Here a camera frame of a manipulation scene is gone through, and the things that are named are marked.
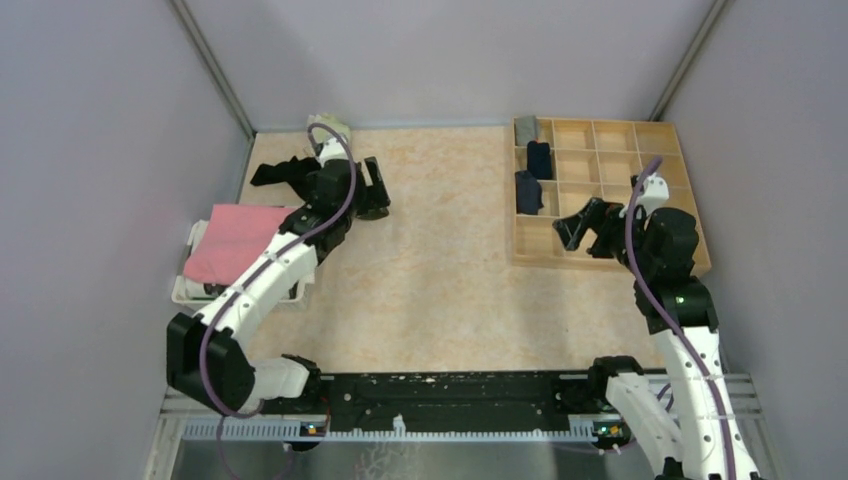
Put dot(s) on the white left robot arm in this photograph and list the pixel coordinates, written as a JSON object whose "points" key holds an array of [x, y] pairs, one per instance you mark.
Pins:
{"points": [[206, 351]]}

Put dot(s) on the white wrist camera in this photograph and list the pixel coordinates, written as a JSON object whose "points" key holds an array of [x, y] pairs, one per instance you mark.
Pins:
{"points": [[651, 194], [331, 150]]}

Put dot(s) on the navy orange underwear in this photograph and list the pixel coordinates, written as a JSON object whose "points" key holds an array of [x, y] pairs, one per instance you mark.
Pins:
{"points": [[539, 160]]}

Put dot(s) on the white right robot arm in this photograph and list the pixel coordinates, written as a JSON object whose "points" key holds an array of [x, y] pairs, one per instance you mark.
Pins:
{"points": [[700, 439]]}

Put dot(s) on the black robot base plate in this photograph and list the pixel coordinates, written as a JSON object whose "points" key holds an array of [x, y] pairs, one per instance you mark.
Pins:
{"points": [[448, 402]]}

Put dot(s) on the aluminium frame rail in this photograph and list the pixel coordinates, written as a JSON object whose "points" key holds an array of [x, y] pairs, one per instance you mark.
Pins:
{"points": [[192, 442]]}

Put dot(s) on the white folded cloth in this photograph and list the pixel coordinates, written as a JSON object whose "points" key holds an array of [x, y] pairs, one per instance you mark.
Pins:
{"points": [[189, 290]]}

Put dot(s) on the light green underwear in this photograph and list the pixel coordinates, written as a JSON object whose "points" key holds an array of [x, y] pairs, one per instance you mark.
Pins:
{"points": [[319, 136]]}

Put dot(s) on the wooden compartment tray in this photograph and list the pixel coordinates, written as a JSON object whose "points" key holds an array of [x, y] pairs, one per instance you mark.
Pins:
{"points": [[591, 158]]}

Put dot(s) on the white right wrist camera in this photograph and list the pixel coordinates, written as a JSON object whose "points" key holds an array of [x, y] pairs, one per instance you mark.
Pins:
{"points": [[651, 194]]}

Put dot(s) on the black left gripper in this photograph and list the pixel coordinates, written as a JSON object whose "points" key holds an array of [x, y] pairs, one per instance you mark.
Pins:
{"points": [[377, 193]]}

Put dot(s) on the pink folded cloth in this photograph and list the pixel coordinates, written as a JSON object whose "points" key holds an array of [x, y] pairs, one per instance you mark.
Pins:
{"points": [[236, 235]]}

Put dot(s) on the navy underwear cream waistband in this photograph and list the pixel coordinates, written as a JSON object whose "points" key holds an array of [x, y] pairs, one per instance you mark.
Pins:
{"points": [[528, 193]]}

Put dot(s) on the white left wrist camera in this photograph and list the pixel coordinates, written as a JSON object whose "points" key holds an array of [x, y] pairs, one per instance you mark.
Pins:
{"points": [[331, 150]]}

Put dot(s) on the black underwear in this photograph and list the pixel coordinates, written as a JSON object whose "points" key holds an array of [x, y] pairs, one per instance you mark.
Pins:
{"points": [[296, 172]]}

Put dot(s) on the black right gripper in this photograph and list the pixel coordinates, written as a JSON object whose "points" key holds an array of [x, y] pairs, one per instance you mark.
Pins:
{"points": [[572, 228]]}

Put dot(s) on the dark green underwear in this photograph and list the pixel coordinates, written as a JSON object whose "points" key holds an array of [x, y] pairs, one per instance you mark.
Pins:
{"points": [[372, 211]]}

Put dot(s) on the white perforated plastic basket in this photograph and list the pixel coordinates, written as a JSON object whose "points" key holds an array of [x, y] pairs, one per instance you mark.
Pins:
{"points": [[296, 299]]}

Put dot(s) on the grey underwear white waistband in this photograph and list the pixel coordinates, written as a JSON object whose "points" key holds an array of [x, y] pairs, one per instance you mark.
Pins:
{"points": [[526, 130]]}

